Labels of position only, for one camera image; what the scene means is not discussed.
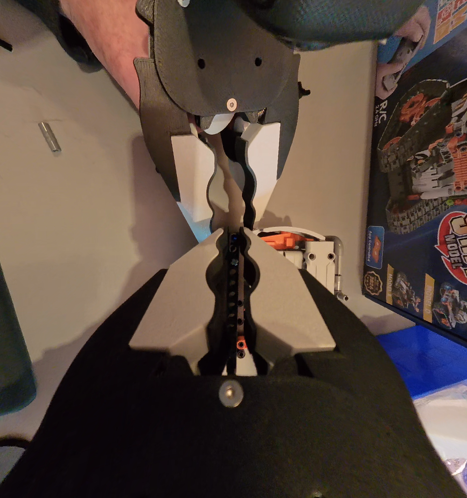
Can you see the person's left hand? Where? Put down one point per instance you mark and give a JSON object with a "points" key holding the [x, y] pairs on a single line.
{"points": [[112, 35]]}

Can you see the grey building-block robot model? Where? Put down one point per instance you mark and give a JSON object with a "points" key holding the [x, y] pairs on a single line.
{"points": [[319, 264]]}

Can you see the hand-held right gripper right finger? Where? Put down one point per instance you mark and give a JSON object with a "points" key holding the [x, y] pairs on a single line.
{"points": [[291, 311]]}

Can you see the black dimpled chair seat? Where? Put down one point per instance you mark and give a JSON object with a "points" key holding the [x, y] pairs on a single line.
{"points": [[4, 330]]}

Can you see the small silver metal tube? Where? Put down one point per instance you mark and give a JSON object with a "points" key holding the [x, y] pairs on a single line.
{"points": [[49, 137]]}

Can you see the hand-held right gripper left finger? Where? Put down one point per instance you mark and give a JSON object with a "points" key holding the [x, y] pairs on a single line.
{"points": [[171, 311]]}

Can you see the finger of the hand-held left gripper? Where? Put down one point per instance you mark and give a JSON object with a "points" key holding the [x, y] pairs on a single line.
{"points": [[190, 167], [264, 163]]}

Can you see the clear plastic parts bags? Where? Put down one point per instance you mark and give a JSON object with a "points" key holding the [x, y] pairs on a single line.
{"points": [[451, 420]]}

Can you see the blue plastic bin with bags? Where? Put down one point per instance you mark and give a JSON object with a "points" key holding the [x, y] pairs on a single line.
{"points": [[424, 358]]}

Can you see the dark blue robot kit box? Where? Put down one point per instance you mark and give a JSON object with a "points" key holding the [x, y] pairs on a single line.
{"points": [[431, 155]]}

